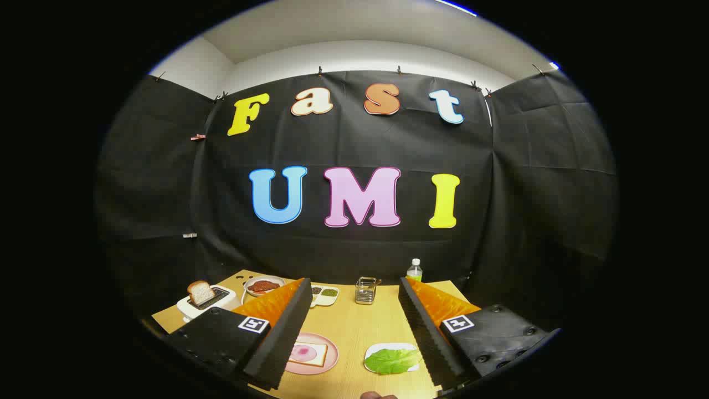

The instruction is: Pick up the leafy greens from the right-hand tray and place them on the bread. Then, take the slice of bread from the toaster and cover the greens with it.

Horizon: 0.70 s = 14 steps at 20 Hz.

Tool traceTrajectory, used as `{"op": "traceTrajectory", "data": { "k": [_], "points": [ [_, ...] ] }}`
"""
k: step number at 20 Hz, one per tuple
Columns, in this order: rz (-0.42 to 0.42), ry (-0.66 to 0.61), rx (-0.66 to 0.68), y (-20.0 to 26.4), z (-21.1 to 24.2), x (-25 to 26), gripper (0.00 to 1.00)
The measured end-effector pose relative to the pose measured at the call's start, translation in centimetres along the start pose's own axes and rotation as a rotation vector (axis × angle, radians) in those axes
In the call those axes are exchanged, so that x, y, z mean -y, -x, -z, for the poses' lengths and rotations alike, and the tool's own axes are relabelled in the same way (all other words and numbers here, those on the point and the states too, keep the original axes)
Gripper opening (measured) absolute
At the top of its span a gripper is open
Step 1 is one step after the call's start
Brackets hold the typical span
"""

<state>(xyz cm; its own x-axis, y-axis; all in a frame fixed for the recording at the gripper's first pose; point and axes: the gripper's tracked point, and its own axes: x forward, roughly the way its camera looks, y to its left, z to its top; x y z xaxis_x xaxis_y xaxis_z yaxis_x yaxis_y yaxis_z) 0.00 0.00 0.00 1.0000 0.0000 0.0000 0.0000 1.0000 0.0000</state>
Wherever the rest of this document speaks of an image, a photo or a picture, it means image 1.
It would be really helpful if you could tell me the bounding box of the white toaster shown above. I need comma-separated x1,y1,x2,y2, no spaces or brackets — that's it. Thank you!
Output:
177,284,240,322

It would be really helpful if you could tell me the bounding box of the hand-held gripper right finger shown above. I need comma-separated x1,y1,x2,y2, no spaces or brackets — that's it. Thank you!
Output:
398,277,561,391

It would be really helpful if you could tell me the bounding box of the white bread slice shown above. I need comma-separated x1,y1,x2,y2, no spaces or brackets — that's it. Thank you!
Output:
288,342,328,367

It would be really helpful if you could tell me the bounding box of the white divided dish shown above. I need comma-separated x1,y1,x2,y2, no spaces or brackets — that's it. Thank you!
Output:
310,284,340,308

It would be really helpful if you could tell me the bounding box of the green lettuce leaf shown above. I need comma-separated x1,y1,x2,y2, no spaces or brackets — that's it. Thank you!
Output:
364,348,424,375

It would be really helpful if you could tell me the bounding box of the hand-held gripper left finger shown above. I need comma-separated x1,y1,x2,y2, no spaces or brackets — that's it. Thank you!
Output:
165,277,314,391

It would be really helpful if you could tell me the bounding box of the pink plate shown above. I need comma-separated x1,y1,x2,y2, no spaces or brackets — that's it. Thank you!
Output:
285,332,340,376

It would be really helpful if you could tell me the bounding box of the white round plate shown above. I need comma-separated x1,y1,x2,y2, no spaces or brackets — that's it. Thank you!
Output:
244,275,286,297

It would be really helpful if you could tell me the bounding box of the black backdrop cloth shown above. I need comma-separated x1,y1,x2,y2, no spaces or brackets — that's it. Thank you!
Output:
94,69,619,333

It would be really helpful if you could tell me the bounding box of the white rounded square plate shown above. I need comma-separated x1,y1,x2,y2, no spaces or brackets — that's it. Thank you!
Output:
364,342,422,375

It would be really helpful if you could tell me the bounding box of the toasted bread slice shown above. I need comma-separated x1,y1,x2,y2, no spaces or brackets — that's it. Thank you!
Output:
187,280,215,307

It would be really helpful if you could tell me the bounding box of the metal wire utensil holder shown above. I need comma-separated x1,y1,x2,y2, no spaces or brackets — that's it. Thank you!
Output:
355,277,377,305

